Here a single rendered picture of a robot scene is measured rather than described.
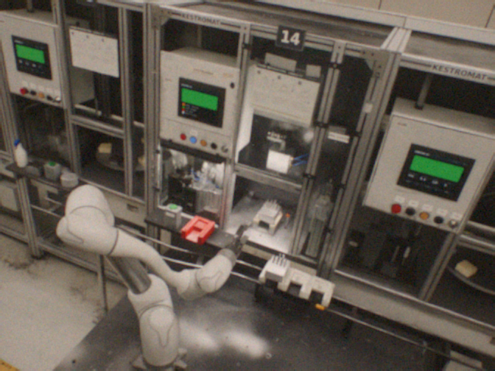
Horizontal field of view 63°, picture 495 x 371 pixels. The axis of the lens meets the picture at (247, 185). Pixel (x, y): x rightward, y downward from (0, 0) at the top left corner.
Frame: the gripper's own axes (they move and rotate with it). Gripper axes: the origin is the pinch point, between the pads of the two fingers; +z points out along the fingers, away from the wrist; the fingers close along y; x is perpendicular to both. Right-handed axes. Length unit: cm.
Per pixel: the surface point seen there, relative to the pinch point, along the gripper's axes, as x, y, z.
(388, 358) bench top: -82, -45, 0
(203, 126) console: 37, 38, 20
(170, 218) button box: 46.8, -14.9, 8.1
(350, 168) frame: -39, 38, 22
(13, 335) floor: 132, -112, -38
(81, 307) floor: 112, -112, 0
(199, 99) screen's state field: 38, 53, 18
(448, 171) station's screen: -77, 50, 18
